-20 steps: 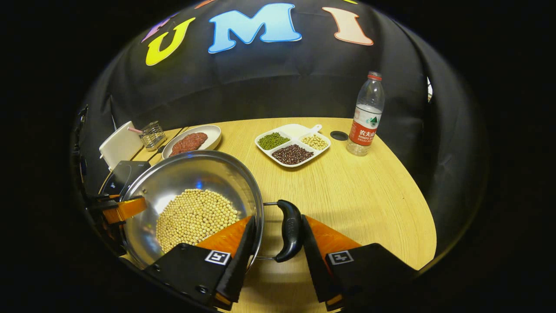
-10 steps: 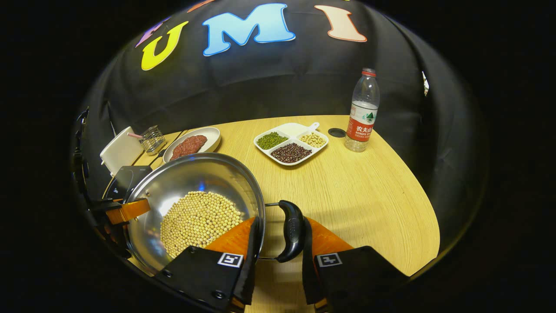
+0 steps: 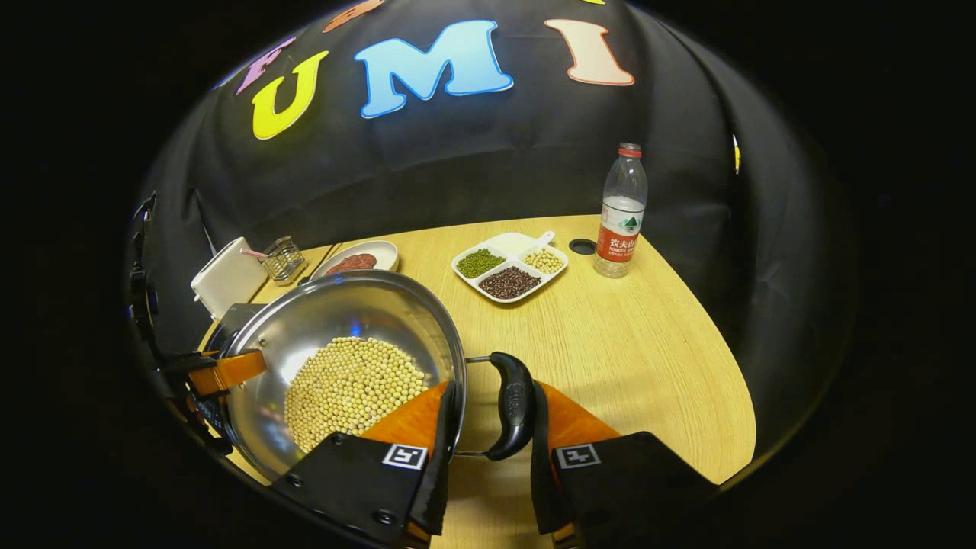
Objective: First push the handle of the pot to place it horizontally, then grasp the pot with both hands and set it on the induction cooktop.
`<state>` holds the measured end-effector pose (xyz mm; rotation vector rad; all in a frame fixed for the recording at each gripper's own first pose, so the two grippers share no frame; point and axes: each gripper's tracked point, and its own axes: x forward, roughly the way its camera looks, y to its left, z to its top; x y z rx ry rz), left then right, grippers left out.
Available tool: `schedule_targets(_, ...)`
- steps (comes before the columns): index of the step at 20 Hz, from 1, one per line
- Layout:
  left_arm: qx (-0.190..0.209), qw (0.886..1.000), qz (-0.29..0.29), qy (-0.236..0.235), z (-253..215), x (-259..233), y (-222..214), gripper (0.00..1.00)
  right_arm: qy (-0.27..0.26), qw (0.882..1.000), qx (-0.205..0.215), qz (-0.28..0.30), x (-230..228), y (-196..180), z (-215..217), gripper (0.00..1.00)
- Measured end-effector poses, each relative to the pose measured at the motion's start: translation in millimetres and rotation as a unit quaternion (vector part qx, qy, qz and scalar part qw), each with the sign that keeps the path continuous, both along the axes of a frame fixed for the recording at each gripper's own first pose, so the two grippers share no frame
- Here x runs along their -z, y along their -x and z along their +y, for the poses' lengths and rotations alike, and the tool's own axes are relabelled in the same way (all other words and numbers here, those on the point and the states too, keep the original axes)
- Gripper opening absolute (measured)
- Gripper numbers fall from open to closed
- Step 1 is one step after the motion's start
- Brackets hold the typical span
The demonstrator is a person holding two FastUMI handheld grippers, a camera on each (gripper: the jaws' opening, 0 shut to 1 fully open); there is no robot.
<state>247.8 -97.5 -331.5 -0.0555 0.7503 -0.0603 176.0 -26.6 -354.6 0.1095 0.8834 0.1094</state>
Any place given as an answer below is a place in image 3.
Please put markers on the white divided bean dish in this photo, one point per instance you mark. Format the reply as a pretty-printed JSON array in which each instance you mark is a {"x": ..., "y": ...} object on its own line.
[{"x": 509, "y": 267}]

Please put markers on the black bottle cap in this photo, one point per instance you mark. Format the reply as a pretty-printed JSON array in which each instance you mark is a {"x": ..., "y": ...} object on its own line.
[{"x": 582, "y": 246}]

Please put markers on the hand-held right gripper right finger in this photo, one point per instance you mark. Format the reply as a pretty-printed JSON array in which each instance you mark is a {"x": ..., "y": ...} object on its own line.
[{"x": 540, "y": 473}]

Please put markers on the black induction cooktop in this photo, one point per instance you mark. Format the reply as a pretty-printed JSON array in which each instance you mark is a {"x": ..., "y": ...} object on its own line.
[{"x": 229, "y": 324}]

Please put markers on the stainless steel pot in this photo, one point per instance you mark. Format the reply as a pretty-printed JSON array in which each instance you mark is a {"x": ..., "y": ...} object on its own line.
[{"x": 343, "y": 313}]

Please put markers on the pile of red beans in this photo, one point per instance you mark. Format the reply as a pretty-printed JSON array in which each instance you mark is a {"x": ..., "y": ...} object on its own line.
[{"x": 352, "y": 263}]

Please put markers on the white round plate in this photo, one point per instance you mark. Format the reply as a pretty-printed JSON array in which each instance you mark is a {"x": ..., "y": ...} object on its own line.
[{"x": 385, "y": 255}]

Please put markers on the pile of soybeans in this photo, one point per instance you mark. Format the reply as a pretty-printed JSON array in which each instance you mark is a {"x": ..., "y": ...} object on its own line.
[{"x": 351, "y": 389}]

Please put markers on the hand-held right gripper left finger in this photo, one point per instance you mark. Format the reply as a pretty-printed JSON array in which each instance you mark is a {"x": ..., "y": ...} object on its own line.
[{"x": 442, "y": 457}]

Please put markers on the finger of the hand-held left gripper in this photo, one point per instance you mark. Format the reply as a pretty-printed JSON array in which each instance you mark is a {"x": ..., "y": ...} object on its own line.
[
  {"x": 225, "y": 370},
  {"x": 206, "y": 427}
]

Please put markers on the white toaster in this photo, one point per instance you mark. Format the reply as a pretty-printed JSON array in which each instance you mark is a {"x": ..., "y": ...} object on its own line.
[{"x": 227, "y": 278}]

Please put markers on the clear water bottle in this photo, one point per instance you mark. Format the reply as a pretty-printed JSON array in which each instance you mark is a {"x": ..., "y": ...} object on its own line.
[{"x": 621, "y": 229}]

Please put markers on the black backdrop cloth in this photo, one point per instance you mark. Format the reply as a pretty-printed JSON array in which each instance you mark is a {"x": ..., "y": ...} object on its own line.
[{"x": 496, "y": 152}]

